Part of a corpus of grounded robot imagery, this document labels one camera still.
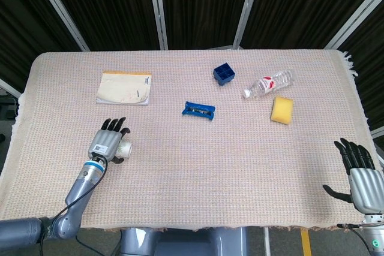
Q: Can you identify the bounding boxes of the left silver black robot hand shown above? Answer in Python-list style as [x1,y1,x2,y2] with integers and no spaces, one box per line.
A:
[87,116,132,164]

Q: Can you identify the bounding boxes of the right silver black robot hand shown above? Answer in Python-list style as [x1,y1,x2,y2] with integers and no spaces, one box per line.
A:
[322,137,384,215]

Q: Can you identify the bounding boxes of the floral white paper cup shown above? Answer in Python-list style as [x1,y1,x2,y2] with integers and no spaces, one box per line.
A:
[116,138,133,160]

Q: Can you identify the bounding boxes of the worn cream notebook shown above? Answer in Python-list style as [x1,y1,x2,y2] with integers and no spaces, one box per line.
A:
[95,71,153,107]

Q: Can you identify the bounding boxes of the beige woven tablecloth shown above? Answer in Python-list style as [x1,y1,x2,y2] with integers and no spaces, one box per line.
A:
[0,48,380,233]

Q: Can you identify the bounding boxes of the dark fabric screen panel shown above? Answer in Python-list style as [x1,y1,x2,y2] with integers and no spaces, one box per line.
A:
[41,0,161,52]
[338,0,384,131]
[241,0,384,50]
[0,0,85,89]
[158,0,254,50]

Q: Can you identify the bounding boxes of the yellow cleaning sponge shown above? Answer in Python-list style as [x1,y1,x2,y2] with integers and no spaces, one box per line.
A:
[270,95,294,125]

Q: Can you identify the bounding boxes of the white table leg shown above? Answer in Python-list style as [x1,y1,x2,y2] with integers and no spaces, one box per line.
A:
[263,227,270,256]

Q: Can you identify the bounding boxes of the grey robot torso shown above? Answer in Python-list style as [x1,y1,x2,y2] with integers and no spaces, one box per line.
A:
[119,226,250,256]

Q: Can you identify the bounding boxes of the blue cube box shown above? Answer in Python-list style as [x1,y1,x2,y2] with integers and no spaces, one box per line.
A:
[212,62,237,86]

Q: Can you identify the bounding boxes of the clear plastic water bottle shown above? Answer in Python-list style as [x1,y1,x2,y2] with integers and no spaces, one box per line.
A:
[242,70,296,98]

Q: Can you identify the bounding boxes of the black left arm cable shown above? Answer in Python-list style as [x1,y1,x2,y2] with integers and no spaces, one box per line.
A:
[37,155,121,256]

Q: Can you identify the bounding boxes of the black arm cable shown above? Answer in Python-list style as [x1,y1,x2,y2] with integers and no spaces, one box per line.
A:
[37,155,121,256]
[336,222,372,256]

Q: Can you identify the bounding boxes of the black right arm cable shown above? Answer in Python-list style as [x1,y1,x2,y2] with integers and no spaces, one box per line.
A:
[336,222,372,256]

